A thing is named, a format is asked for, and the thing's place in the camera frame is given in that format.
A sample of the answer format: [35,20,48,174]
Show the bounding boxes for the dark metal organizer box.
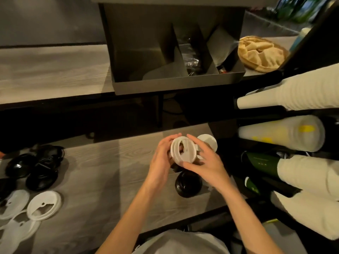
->
[90,0,279,96]

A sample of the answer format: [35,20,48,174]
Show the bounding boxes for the person's right forearm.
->
[220,185,284,254]

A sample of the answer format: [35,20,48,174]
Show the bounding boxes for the person's left forearm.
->
[96,182,161,254]

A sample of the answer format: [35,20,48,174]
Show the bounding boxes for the white shirt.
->
[132,229,231,254]

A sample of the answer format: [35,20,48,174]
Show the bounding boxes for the tan crumpled paper bundle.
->
[237,36,290,74]

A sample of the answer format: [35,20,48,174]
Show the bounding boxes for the white paper cup stack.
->
[236,63,339,111]

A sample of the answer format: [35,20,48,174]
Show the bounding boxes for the colourful background goods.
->
[273,0,332,23]

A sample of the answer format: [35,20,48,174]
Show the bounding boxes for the translucent yellow print cup stack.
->
[238,115,326,152]

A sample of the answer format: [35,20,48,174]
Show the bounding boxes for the grey foil pouch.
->
[206,26,239,68]

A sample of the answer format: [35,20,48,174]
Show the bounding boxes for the person's right hand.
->
[181,134,236,195]

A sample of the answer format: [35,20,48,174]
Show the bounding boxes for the pile of mixed cup lids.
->
[0,144,65,254]

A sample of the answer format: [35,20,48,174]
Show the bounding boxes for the person's left hand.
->
[145,133,183,195]

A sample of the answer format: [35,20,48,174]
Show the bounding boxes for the clear plastic bag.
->
[181,37,204,76]

